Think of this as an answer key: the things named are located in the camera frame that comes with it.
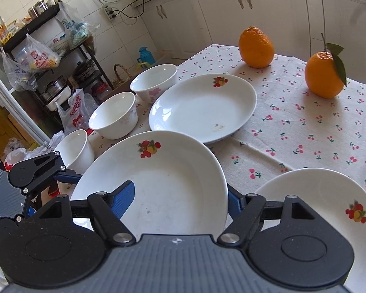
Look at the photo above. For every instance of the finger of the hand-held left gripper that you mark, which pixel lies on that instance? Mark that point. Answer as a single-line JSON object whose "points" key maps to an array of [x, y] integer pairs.
{"points": [[65, 177], [29, 211]]}

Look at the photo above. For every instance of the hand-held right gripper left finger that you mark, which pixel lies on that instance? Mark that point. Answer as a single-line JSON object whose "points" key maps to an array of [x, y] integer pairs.
{"points": [[123, 198]]}

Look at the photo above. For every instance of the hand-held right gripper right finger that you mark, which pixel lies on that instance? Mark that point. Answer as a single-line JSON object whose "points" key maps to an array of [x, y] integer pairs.
{"points": [[235, 203]]}

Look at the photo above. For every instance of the plain white bowl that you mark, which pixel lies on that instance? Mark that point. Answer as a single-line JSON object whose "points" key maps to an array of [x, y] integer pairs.
{"points": [[112, 119], [76, 152]]}

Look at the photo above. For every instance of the white plate with fruit print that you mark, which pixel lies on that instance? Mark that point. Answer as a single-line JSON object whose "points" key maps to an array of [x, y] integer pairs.
{"points": [[170, 183], [323, 195], [201, 110]]}

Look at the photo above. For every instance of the white bowl with pink flowers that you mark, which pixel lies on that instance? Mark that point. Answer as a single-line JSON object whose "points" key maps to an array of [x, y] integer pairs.
{"points": [[152, 77]]}

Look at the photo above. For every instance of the crumpled white plastic bags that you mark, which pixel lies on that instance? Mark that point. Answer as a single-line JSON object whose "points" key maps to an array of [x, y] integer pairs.
{"points": [[21, 154]]}

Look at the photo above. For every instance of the yellow wooden cabinet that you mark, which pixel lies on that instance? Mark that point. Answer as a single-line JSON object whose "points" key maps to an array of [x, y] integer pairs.
{"points": [[6, 128]]}

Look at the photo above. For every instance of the red and white plastic bag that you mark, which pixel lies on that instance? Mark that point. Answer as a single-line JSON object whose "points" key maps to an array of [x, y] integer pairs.
{"points": [[76, 113]]}

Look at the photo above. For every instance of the cherry print tablecloth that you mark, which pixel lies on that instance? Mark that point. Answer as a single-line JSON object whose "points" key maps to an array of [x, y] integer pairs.
{"points": [[292, 134]]}

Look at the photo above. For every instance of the steel cooking pot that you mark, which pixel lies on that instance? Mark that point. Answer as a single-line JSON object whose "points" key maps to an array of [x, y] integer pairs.
{"points": [[55, 87]]}

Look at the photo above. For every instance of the dark cooking pot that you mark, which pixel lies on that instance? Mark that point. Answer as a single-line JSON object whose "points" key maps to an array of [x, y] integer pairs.
{"points": [[84, 71]]}

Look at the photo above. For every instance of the wicker basket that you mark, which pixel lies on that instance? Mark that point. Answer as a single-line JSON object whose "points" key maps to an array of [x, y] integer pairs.
{"points": [[122, 81]]}

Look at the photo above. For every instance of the clear plastic bag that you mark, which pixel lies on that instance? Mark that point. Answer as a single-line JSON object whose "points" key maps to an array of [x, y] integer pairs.
{"points": [[18, 73]]}

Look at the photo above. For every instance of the plastic bag with red print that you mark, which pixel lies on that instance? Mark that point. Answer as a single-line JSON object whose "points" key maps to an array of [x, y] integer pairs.
{"points": [[41, 55]]}

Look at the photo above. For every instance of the blue thermos jug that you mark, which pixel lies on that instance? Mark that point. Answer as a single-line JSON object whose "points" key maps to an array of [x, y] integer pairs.
{"points": [[144, 56]]}

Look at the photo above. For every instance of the plastic bag with green print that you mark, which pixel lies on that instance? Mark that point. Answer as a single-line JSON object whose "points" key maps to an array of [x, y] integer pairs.
{"points": [[74, 27]]}

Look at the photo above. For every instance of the orange with green leaf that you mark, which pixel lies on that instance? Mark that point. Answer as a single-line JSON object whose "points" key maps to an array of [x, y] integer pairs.
{"points": [[321, 76]]}

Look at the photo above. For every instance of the orange without leaf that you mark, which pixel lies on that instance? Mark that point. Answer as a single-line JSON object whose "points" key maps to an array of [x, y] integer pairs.
{"points": [[256, 47]]}

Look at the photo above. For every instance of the black metal shelf rack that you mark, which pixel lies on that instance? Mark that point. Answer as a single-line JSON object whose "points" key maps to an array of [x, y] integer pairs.
{"points": [[33, 21]]}

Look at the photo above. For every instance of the white power strip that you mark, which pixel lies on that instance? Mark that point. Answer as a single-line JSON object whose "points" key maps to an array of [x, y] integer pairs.
{"points": [[109, 12]]}

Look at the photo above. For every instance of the metal canister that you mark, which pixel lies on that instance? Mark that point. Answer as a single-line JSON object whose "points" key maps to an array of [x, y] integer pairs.
{"points": [[40, 8]]}

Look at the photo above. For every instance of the white kitchen cabinets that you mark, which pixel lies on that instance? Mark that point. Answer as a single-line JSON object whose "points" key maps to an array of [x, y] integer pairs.
{"points": [[207, 21]]}

